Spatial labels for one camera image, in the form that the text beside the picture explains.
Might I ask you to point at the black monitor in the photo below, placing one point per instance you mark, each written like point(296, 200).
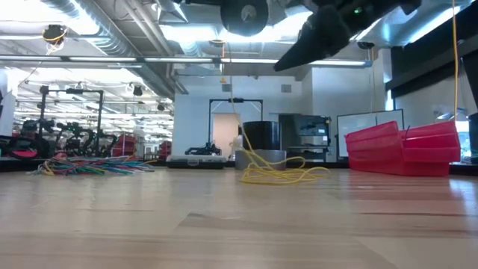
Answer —
point(474, 138)

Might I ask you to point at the ceiling camera dome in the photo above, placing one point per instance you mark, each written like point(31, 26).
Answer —
point(366, 45)

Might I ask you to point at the person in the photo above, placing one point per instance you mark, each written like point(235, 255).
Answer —
point(237, 145)

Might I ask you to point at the single background robot arm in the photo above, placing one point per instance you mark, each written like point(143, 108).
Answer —
point(203, 150)

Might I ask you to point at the background robot arms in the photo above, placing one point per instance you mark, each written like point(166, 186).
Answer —
point(74, 138)

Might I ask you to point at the dark equipment cabinet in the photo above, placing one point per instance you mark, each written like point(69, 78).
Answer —
point(310, 127)

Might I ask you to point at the grey duct tape roll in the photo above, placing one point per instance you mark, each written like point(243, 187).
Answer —
point(274, 160)

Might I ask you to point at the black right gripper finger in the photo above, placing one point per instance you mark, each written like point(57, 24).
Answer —
point(317, 46)
point(325, 22)

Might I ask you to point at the silver ceiling duct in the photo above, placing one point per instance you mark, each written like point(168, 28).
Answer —
point(112, 41)

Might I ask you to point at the tall black gantry frame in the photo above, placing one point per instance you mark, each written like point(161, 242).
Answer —
point(100, 123)

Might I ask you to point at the linear ceiling light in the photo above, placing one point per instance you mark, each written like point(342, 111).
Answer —
point(104, 59)

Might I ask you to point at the whiteboard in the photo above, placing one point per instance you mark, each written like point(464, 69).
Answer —
point(358, 119)

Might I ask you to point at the red plastic bin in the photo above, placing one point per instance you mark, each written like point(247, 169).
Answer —
point(373, 153)

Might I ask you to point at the wall vent grille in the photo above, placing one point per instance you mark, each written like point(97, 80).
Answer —
point(226, 87)
point(286, 88)

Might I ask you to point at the black aluminium table frame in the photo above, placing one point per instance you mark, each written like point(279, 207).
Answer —
point(11, 165)

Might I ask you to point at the black tape roll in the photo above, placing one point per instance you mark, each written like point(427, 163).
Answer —
point(267, 136)

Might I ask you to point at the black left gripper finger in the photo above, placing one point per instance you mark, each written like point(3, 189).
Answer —
point(244, 18)

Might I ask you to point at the dark rectangular device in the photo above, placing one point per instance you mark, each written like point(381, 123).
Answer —
point(196, 161)

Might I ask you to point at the small black gantry frame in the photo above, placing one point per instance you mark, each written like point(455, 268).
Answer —
point(210, 123)

